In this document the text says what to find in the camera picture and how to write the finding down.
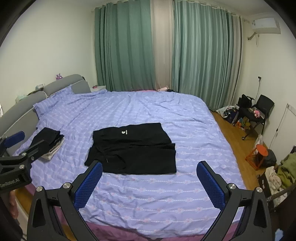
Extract black pants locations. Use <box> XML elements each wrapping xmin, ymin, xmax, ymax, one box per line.
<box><xmin>84</xmin><ymin>123</ymin><xmax>177</xmax><ymax>175</ymax></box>

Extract stack of folded clothes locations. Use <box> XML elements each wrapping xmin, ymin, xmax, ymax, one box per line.
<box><xmin>30</xmin><ymin>127</ymin><xmax>64</xmax><ymax>161</ymax></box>

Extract grey padded headboard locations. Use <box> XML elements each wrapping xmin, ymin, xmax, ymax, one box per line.
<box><xmin>0</xmin><ymin>74</ymin><xmax>92</xmax><ymax>156</ymax></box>

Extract pile of clothes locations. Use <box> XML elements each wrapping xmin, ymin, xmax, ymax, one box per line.
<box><xmin>257</xmin><ymin>151</ymin><xmax>295</xmax><ymax>210</ymax></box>

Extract orange stool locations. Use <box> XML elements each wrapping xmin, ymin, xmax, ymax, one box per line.
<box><xmin>245</xmin><ymin>144</ymin><xmax>268</xmax><ymax>171</ymax></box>

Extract purple toy on headboard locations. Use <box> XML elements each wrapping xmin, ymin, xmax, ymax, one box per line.
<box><xmin>56</xmin><ymin>73</ymin><xmax>63</xmax><ymax>80</ymax></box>

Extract black folding chair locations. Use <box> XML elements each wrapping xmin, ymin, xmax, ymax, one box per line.
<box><xmin>239</xmin><ymin>94</ymin><xmax>275</xmax><ymax>135</ymax></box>

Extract black bag on chair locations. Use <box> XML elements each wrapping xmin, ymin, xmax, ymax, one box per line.
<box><xmin>237</xmin><ymin>94</ymin><xmax>254</xmax><ymax>108</ymax></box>

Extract green curtain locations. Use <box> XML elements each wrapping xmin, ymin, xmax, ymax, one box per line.
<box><xmin>94</xmin><ymin>1</ymin><xmax>243</xmax><ymax>110</ymax></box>

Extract white air conditioner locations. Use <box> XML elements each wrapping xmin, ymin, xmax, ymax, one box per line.
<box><xmin>251</xmin><ymin>18</ymin><xmax>281</xmax><ymax>34</ymax></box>

